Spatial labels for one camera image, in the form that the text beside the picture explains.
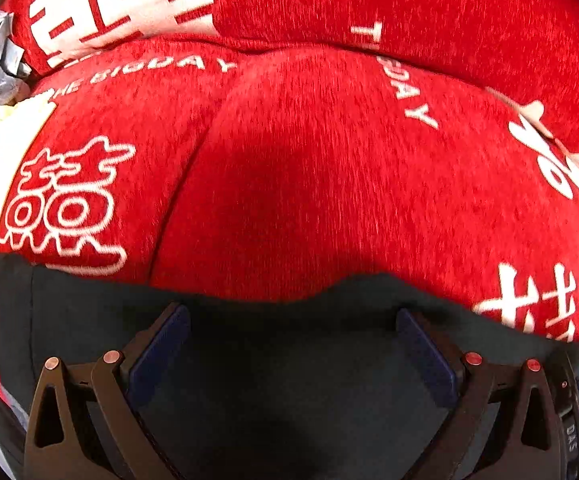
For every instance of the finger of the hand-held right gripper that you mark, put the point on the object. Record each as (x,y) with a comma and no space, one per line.
(572,410)

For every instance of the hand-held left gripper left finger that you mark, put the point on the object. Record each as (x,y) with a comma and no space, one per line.
(162,350)

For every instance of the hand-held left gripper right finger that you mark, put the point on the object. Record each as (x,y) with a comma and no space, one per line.
(427,355)

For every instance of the black pants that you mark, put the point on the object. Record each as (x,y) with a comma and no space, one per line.
(289,360)

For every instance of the red printed blanket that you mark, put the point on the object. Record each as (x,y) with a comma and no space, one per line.
(319,170)

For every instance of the red printed pillow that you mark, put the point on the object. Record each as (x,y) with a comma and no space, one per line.
(419,5)

